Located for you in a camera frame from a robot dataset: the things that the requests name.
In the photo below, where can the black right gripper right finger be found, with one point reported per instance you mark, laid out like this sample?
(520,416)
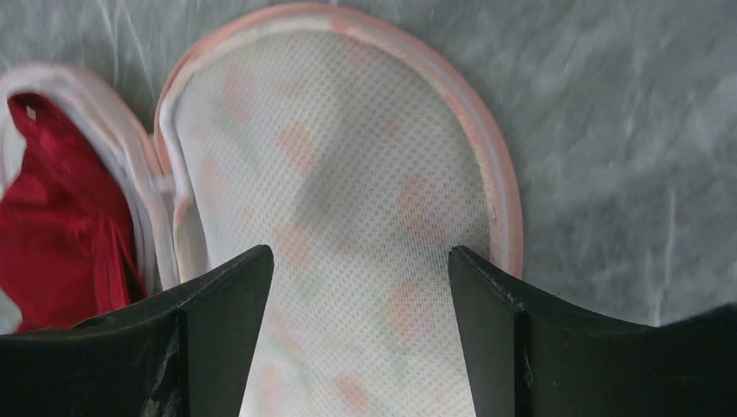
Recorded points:
(530,353)

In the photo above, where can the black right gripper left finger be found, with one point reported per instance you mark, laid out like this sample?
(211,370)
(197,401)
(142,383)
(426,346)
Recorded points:
(184,352)

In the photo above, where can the red satin bra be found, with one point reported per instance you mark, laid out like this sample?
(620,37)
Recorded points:
(68,250)

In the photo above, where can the floral mesh laundry bag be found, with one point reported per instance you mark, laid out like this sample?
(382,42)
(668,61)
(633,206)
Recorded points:
(354,151)

